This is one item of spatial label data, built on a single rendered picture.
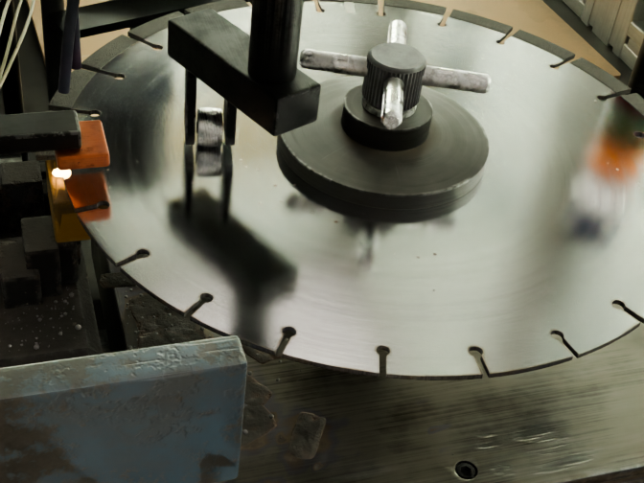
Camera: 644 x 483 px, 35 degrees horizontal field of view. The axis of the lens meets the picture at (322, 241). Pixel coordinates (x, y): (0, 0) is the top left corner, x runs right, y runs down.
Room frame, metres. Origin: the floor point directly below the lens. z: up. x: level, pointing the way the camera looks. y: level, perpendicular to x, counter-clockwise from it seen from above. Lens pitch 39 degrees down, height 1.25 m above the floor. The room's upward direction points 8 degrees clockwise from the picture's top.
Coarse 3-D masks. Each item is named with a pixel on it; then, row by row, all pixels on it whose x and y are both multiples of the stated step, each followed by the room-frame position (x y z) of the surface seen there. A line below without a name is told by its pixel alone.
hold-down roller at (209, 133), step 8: (200, 112) 0.43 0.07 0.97; (208, 112) 0.43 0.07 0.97; (216, 112) 0.43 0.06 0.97; (200, 120) 0.43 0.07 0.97; (208, 120) 0.43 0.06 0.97; (216, 120) 0.43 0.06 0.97; (200, 128) 0.42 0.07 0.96; (208, 128) 0.42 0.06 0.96; (216, 128) 0.42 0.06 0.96; (200, 136) 0.42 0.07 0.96; (208, 136) 0.42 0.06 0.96; (216, 136) 0.42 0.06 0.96; (200, 144) 0.42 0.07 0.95; (208, 144) 0.42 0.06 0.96; (216, 144) 0.42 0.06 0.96
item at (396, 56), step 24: (384, 48) 0.46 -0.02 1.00; (408, 48) 0.46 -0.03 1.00; (336, 72) 0.45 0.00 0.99; (360, 72) 0.45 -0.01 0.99; (384, 72) 0.44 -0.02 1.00; (408, 72) 0.44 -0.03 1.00; (432, 72) 0.45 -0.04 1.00; (456, 72) 0.45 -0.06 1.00; (384, 96) 0.42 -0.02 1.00; (408, 96) 0.44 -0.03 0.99; (384, 120) 0.40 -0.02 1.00
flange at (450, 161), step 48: (336, 96) 0.48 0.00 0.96; (432, 96) 0.49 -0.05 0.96; (288, 144) 0.43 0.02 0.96; (336, 144) 0.43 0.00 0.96; (384, 144) 0.43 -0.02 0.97; (432, 144) 0.44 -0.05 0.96; (480, 144) 0.45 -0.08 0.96; (336, 192) 0.40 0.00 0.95; (384, 192) 0.40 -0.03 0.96; (432, 192) 0.40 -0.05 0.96
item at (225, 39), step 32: (256, 0) 0.39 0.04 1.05; (288, 0) 0.39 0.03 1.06; (192, 32) 0.43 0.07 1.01; (224, 32) 0.43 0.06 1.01; (256, 32) 0.39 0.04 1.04; (288, 32) 0.39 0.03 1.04; (192, 64) 0.42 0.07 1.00; (224, 64) 0.40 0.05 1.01; (256, 64) 0.39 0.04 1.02; (288, 64) 0.39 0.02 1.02; (192, 96) 0.42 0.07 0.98; (224, 96) 0.40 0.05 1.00; (256, 96) 0.39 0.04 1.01; (288, 96) 0.38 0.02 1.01; (192, 128) 0.42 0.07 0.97; (224, 128) 0.43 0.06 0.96; (288, 128) 0.38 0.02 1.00
